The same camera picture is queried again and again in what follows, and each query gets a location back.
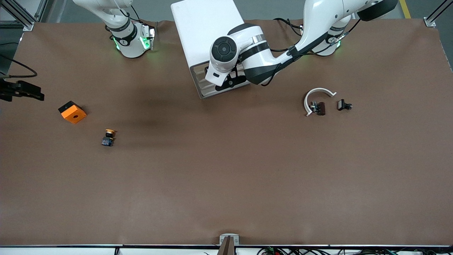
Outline white drawer with dark mark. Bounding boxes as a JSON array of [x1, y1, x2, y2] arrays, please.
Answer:
[[193, 63, 213, 76]]

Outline yellow and black push button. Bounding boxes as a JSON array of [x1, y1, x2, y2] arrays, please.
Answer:
[[101, 129, 117, 147]]

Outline white drawer cabinet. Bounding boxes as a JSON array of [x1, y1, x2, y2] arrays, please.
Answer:
[[171, 0, 258, 100]]

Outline orange and black box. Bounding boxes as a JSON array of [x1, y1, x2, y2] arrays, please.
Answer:
[[58, 101, 87, 124]]

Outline white curved plastic arc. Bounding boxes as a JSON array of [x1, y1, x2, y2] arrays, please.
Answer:
[[304, 87, 337, 117]]

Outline small brown metal part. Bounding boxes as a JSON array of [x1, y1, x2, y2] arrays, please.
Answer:
[[310, 101, 326, 116]]

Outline brown table cover sheet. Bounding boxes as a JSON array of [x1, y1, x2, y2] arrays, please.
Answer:
[[0, 18, 453, 247]]

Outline aluminium frame post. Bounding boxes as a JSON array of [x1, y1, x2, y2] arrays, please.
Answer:
[[0, 0, 48, 32], [424, 0, 453, 28]]

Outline black left arm base cable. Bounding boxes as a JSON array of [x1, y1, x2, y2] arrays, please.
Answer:
[[273, 17, 304, 36]]

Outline white table edge rail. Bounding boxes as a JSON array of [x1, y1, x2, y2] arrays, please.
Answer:
[[0, 244, 453, 255]]

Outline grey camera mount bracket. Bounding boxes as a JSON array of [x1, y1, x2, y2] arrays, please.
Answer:
[[217, 233, 240, 255]]

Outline table edge cable bundle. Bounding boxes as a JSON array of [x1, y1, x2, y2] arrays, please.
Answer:
[[257, 247, 453, 255]]

